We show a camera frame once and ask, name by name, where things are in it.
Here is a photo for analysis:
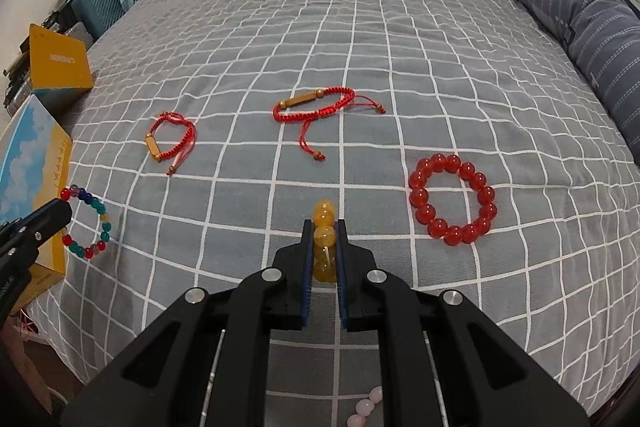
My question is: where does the grey checked bed sheet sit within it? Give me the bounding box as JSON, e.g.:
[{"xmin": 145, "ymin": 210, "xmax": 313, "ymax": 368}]
[{"xmin": 28, "ymin": 0, "xmax": 639, "ymax": 411}]

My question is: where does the yellow amber bead bracelet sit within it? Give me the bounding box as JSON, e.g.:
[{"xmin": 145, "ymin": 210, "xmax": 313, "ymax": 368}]
[{"xmin": 311, "ymin": 198, "xmax": 339, "ymax": 284}]

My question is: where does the blue striped pillow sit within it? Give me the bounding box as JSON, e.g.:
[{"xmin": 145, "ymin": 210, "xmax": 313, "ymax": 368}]
[{"xmin": 518, "ymin": 0, "xmax": 639, "ymax": 159}]

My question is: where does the red bead bracelet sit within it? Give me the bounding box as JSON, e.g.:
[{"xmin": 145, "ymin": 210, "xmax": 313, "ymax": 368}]
[{"xmin": 406, "ymin": 152, "xmax": 499, "ymax": 247}]

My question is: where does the multicolour glass bead bracelet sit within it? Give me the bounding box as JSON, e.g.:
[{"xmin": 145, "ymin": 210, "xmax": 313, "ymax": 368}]
[{"xmin": 58, "ymin": 183, "xmax": 113, "ymax": 261}]

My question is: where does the black items pile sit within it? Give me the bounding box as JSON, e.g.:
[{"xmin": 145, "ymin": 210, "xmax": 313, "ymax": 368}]
[{"xmin": 1, "ymin": 0, "xmax": 66, "ymax": 68}]

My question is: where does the grey hard case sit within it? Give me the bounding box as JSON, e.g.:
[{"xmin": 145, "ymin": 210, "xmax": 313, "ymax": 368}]
[{"xmin": 3, "ymin": 24, "xmax": 93, "ymax": 116}]

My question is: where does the pink bead bracelet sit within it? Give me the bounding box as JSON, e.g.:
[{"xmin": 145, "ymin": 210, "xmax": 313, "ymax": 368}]
[{"xmin": 346, "ymin": 385, "xmax": 384, "ymax": 427}]

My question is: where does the white cardboard box blue rim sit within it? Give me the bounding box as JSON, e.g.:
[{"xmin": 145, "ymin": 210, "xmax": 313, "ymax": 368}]
[{"xmin": 0, "ymin": 22, "xmax": 97, "ymax": 316}]

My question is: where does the red cord bracelet gold tube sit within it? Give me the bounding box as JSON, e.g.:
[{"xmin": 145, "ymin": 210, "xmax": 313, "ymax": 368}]
[{"xmin": 143, "ymin": 112, "xmax": 198, "ymax": 176}]

